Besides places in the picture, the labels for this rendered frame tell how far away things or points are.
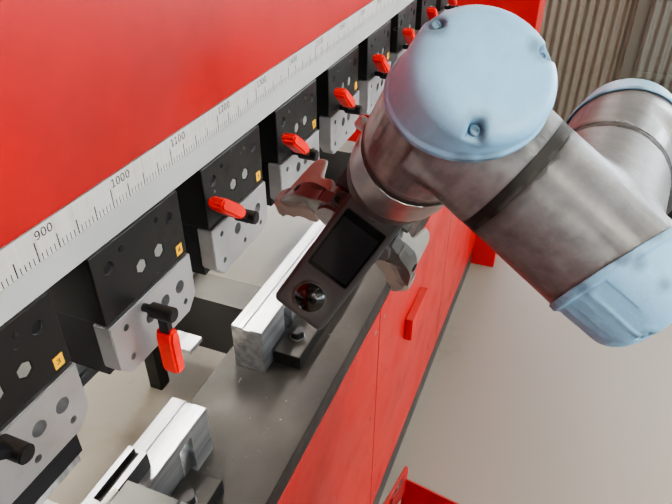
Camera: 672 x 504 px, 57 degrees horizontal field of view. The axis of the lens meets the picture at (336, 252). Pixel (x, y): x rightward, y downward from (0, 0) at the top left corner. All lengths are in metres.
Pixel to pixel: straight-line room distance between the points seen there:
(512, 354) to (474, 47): 2.25
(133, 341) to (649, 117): 0.54
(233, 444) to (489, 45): 0.83
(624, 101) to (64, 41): 0.43
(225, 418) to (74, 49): 0.67
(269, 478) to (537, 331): 1.81
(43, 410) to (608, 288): 0.50
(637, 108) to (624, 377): 2.16
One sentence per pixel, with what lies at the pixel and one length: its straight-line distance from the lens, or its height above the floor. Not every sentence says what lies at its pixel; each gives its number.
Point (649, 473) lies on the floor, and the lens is 2.30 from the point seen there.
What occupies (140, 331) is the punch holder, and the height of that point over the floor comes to 1.22.
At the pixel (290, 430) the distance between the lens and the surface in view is 1.05.
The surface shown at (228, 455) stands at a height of 0.88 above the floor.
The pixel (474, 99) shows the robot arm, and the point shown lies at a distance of 0.30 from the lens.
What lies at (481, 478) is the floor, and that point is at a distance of 2.11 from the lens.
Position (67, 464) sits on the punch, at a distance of 0.78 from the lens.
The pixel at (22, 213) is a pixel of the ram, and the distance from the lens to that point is 0.57.
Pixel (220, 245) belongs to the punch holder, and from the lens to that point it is 0.84.
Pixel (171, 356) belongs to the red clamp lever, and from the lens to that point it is 0.74.
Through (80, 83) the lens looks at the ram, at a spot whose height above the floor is 1.50.
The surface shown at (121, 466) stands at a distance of 0.90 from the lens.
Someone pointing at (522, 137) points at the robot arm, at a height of 1.56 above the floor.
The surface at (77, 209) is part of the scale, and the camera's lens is 0.62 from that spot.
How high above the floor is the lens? 1.68
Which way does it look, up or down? 35 degrees down
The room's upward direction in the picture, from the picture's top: straight up
